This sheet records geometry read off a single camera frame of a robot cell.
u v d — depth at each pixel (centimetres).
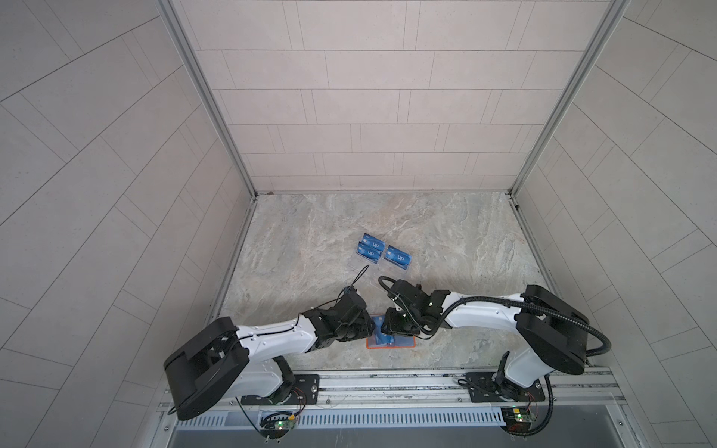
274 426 64
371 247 90
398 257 87
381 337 79
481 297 52
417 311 64
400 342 78
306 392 70
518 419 68
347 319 64
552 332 43
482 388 71
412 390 72
